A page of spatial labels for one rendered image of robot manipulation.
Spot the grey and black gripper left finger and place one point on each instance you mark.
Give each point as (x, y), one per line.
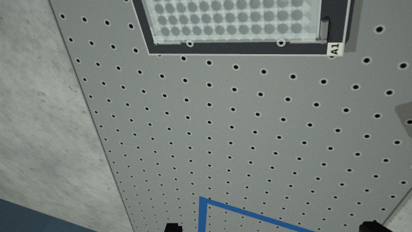
(173, 227)

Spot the white well plate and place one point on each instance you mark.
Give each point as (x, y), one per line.
(233, 21)

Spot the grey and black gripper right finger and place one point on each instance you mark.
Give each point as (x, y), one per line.
(372, 226)

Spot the blue tape outline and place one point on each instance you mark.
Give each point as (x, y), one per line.
(203, 215)

